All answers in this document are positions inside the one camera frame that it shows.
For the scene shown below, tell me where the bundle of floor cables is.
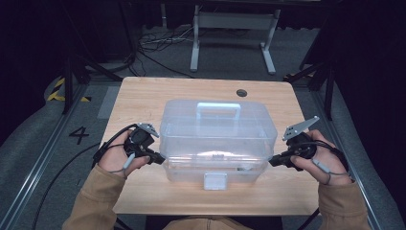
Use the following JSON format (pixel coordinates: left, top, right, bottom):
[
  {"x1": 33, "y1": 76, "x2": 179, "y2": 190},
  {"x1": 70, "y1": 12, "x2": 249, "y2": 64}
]
[{"x1": 137, "y1": 25, "x2": 196, "y2": 80}]

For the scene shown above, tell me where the person's right hand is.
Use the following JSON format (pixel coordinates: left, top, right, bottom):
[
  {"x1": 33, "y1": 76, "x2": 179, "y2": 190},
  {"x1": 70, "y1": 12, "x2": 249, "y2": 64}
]
[{"x1": 290, "y1": 128, "x2": 352, "y2": 187}]

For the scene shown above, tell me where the person's left hand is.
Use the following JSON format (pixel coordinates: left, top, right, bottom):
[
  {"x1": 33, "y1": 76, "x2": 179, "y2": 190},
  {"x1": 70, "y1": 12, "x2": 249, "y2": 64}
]
[{"x1": 97, "y1": 128, "x2": 151, "y2": 178}]

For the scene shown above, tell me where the person's tan torso clothing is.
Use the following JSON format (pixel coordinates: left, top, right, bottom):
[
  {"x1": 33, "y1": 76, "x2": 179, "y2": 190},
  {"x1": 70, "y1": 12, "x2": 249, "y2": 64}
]
[{"x1": 162, "y1": 215, "x2": 260, "y2": 230}]

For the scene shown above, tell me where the clear plastic storage box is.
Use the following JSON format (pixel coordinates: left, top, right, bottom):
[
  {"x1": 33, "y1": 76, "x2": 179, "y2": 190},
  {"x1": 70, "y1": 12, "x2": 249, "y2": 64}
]
[{"x1": 158, "y1": 99, "x2": 278, "y2": 192}]

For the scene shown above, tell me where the black tripod stand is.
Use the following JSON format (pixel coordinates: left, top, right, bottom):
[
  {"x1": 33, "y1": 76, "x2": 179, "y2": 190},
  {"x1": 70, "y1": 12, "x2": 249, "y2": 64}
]
[
  {"x1": 61, "y1": 54, "x2": 124, "y2": 115},
  {"x1": 283, "y1": 60, "x2": 336, "y2": 121}
]

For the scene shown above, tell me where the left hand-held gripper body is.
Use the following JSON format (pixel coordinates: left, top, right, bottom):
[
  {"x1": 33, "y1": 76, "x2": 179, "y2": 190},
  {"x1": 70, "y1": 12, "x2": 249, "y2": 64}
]
[{"x1": 124, "y1": 123, "x2": 161, "y2": 157}]

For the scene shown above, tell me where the grey metal desk frame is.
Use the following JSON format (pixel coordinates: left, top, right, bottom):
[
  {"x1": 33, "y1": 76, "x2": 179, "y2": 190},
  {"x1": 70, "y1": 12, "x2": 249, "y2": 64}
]
[{"x1": 190, "y1": 4, "x2": 282, "y2": 76}]

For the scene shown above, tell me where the aluminium floor rail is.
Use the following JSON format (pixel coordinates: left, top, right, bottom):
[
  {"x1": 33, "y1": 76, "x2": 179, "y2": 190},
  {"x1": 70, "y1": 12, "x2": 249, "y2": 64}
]
[{"x1": 0, "y1": 84, "x2": 87, "y2": 230}]

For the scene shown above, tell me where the yellow and black floor tape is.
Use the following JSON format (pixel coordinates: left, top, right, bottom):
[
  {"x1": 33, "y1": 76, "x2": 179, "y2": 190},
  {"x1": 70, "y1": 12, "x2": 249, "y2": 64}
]
[{"x1": 47, "y1": 77, "x2": 92, "y2": 104}]

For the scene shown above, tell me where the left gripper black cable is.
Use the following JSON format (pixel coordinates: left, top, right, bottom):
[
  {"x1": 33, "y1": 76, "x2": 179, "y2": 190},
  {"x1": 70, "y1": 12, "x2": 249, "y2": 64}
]
[{"x1": 32, "y1": 124, "x2": 138, "y2": 230}]

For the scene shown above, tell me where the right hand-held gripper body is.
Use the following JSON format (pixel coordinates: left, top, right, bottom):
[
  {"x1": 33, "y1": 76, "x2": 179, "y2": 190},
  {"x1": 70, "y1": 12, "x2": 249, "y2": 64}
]
[{"x1": 282, "y1": 115, "x2": 320, "y2": 159}]

